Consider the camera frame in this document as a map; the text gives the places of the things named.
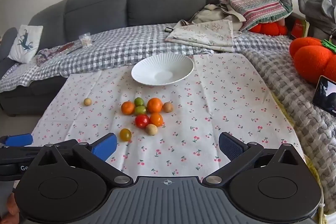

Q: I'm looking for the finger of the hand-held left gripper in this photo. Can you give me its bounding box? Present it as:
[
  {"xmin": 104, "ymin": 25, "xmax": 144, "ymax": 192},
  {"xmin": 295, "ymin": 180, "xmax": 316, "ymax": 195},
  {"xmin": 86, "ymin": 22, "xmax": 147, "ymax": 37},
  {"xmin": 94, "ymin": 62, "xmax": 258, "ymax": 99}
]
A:
[{"xmin": 0, "ymin": 134, "xmax": 34, "ymax": 148}]

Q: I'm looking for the grey checked blanket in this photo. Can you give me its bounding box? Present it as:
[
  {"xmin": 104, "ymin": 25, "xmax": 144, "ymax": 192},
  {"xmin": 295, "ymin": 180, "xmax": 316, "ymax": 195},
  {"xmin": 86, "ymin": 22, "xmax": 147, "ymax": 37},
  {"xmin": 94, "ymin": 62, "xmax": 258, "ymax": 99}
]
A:
[{"xmin": 0, "ymin": 22, "xmax": 294, "ymax": 93}]

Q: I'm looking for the white ribbed plate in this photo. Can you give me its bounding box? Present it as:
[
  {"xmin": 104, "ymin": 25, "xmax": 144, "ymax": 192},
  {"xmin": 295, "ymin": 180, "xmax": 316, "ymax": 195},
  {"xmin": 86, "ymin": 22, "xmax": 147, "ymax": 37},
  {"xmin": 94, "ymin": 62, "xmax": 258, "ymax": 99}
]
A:
[{"xmin": 131, "ymin": 54, "xmax": 195, "ymax": 86}]

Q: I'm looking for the yellow-green tomato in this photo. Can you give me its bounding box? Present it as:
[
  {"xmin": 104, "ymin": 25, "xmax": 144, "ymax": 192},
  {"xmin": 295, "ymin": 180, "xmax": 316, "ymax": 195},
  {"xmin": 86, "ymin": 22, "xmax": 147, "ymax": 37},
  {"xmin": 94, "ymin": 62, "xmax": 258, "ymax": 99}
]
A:
[{"xmin": 120, "ymin": 128, "xmax": 132, "ymax": 141}]

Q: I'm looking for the striped patterned pillow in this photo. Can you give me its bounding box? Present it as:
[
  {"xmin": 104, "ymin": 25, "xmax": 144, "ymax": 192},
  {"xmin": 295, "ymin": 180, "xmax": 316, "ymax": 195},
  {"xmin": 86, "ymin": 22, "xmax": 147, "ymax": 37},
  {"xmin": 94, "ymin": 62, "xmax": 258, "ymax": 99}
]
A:
[{"xmin": 219, "ymin": 0, "xmax": 293, "ymax": 31}]

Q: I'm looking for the cherry print cloth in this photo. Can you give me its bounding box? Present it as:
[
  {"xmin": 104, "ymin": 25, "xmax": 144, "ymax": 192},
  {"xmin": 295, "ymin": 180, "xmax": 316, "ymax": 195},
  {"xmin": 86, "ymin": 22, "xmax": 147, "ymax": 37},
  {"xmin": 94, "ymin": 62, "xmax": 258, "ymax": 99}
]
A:
[{"xmin": 31, "ymin": 53, "xmax": 306, "ymax": 184}]

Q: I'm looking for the black smartphone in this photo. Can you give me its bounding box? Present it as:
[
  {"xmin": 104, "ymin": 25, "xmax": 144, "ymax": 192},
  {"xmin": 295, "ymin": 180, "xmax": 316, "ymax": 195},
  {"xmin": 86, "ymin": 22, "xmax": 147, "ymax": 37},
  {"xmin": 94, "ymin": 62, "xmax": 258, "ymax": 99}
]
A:
[{"xmin": 312, "ymin": 75, "xmax": 336, "ymax": 117}]

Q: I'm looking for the grey knit blanket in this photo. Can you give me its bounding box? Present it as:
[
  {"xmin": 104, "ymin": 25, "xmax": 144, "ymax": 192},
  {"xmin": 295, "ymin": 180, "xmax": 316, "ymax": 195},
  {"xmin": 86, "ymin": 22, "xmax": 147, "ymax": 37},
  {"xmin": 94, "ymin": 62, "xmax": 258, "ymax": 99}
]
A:
[{"xmin": 241, "ymin": 38, "xmax": 336, "ymax": 214}]

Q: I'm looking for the large orange mandarin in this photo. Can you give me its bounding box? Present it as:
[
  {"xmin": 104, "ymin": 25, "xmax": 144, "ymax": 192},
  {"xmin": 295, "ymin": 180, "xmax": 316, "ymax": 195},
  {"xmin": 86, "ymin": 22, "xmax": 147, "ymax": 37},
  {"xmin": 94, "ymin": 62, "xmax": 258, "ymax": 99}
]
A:
[{"xmin": 147, "ymin": 97, "xmax": 163, "ymax": 114}]

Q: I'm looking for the large orange plush pumpkin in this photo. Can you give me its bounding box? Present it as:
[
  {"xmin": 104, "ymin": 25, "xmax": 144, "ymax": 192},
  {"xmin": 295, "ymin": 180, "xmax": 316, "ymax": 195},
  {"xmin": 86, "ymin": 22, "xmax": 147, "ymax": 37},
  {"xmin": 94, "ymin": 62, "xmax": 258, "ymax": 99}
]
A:
[{"xmin": 289, "ymin": 37, "xmax": 336, "ymax": 84}]

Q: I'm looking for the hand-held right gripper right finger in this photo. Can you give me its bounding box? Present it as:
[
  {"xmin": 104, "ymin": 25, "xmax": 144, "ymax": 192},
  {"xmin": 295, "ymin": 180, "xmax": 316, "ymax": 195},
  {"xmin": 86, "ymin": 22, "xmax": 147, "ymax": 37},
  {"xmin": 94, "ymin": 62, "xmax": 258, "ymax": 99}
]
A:
[{"xmin": 202, "ymin": 132, "xmax": 305, "ymax": 186}]

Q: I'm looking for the red slim packet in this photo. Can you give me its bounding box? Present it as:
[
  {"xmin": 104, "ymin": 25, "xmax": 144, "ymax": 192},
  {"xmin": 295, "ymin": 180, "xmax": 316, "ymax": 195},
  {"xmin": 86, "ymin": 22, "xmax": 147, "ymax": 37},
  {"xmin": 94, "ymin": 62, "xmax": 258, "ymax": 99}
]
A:
[{"xmin": 59, "ymin": 42, "xmax": 82, "ymax": 52}]

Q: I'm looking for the dark grey chair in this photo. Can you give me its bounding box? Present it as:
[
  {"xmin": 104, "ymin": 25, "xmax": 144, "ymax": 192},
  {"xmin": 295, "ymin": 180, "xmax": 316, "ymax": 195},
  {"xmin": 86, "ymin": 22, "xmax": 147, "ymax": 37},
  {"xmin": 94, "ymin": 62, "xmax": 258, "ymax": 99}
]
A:
[{"xmin": 0, "ymin": 27, "xmax": 17, "ymax": 69}]

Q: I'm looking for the small orange plush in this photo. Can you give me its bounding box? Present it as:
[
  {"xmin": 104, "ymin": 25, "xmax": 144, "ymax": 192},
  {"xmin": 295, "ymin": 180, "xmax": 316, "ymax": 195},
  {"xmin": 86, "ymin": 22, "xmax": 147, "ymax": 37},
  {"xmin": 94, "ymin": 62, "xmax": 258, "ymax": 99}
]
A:
[{"xmin": 248, "ymin": 22, "xmax": 288, "ymax": 36}]

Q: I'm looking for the beige cloth bag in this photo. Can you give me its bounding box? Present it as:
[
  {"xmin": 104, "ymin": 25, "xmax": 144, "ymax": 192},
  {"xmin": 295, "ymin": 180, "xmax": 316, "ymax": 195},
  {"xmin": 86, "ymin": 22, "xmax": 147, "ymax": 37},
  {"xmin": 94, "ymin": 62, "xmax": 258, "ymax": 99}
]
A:
[{"xmin": 189, "ymin": 4, "xmax": 247, "ymax": 31}]

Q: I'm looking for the red tomato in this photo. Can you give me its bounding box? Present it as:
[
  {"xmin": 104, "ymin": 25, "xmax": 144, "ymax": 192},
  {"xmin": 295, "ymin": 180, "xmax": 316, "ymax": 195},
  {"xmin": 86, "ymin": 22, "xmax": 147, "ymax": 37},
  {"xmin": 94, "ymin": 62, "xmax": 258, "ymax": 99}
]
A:
[{"xmin": 135, "ymin": 114, "xmax": 150, "ymax": 129}]

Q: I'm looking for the purple patterned cloth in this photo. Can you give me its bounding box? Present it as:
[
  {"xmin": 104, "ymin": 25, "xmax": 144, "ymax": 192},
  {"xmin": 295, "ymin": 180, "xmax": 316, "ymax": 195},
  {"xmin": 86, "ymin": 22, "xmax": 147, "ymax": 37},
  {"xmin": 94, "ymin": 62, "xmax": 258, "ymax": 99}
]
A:
[{"xmin": 35, "ymin": 48, "xmax": 63, "ymax": 67}]

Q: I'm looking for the orange tomato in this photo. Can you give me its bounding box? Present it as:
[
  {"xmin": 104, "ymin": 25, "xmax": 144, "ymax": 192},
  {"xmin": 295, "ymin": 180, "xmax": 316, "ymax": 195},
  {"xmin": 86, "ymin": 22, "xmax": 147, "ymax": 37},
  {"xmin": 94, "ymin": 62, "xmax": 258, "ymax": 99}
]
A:
[{"xmin": 150, "ymin": 113, "xmax": 164, "ymax": 127}]

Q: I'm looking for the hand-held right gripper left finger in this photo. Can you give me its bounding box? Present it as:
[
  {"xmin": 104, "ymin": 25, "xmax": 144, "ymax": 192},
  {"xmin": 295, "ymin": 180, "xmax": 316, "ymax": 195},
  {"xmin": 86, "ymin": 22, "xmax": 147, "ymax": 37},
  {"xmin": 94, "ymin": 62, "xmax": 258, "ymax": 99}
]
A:
[{"xmin": 31, "ymin": 133, "xmax": 133, "ymax": 186}]

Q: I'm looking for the red book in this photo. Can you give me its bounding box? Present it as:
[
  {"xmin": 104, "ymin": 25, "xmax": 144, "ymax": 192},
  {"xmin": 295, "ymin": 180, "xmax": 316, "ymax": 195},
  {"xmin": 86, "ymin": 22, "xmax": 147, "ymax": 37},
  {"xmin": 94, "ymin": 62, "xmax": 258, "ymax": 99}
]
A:
[{"xmin": 290, "ymin": 19, "xmax": 310, "ymax": 39}]

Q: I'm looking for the white printed cushion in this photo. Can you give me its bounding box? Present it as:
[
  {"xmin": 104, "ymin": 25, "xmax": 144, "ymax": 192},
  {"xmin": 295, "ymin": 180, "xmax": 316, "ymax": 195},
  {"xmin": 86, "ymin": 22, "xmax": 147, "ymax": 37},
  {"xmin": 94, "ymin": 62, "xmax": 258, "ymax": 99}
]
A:
[{"xmin": 8, "ymin": 25, "xmax": 44, "ymax": 64}]

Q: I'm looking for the folded floral cloth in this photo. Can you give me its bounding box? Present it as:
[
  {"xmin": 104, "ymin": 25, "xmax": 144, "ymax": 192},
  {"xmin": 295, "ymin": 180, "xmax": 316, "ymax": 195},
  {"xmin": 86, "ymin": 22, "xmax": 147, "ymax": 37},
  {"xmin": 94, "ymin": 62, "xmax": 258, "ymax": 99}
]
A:
[{"xmin": 165, "ymin": 19, "xmax": 235, "ymax": 53}]

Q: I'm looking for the person's left hand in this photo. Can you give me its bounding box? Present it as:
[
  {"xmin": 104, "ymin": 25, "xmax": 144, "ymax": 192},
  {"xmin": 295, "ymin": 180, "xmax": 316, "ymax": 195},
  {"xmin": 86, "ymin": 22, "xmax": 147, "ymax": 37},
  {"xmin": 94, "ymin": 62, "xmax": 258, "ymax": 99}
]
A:
[{"xmin": 0, "ymin": 191, "xmax": 20, "ymax": 224}]

